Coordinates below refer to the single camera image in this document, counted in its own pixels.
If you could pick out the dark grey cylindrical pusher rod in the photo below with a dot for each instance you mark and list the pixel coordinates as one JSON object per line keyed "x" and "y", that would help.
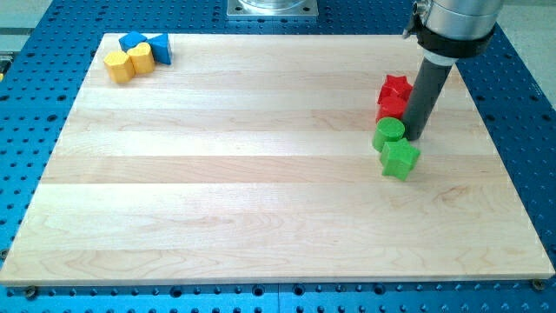
{"x": 423, "y": 97}

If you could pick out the red star block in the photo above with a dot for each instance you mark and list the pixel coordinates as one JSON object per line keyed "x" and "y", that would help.
{"x": 395, "y": 86}

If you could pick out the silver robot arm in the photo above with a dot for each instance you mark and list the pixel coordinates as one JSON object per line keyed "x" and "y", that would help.
{"x": 447, "y": 31}

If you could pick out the red circle block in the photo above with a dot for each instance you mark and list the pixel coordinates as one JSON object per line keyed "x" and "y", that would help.
{"x": 391, "y": 107}

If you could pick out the green circle block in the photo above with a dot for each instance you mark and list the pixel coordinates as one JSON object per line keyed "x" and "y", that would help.
{"x": 388, "y": 129}

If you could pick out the green star block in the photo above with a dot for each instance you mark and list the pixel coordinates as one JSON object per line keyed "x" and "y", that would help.
{"x": 399, "y": 158}

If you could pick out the light wooden board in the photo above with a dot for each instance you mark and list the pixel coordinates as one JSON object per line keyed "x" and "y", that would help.
{"x": 249, "y": 159}

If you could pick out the blue triangle block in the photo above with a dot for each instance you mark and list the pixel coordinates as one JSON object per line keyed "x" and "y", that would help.
{"x": 161, "y": 49}

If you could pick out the yellow heart block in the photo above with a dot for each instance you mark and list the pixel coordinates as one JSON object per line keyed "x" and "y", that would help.
{"x": 142, "y": 58}

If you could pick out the blue cube block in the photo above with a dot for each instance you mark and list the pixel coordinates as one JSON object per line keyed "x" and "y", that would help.
{"x": 131, "y": 40}

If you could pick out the yellow hexagon block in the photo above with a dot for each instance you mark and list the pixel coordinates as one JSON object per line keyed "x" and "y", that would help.
{"x": 119, "y": 66}

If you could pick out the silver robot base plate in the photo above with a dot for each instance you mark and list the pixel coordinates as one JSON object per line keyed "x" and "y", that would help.
{"x": 272, "y": 8}

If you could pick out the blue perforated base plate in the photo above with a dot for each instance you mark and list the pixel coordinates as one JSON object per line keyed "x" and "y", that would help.
{"x": 60, "y": 39}

